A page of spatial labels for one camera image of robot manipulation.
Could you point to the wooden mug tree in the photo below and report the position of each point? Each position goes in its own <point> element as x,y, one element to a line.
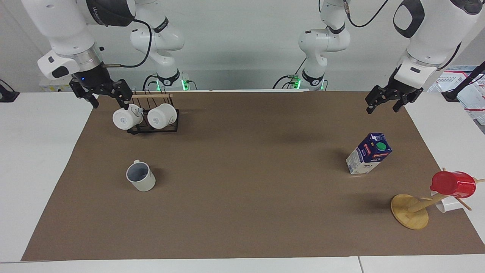
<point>409,212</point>

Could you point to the blue white milk carton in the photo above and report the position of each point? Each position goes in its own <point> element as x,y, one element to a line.
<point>365,159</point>

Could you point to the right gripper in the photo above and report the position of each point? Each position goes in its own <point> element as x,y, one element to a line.
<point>94,79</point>

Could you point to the white crate with red print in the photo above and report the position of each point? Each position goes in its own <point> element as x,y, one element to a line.
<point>473,102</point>

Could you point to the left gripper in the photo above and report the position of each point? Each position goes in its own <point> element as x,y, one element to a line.
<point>401,86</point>

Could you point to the red plastic cup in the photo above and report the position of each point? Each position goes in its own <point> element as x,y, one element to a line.
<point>452,185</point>

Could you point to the plain white cup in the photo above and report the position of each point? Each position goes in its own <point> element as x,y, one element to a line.
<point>447,204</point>

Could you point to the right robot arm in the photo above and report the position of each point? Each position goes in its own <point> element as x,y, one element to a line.
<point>57,26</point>

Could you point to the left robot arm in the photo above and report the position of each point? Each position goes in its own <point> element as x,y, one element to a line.
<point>432,34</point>

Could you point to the grey white mug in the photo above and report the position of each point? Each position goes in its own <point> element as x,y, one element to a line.
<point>143,182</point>

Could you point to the white mug with logo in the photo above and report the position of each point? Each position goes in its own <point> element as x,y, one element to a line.
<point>161,115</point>
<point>123,118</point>

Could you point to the black stand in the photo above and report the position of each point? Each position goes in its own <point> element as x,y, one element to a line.
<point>464,83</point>
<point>7,94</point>

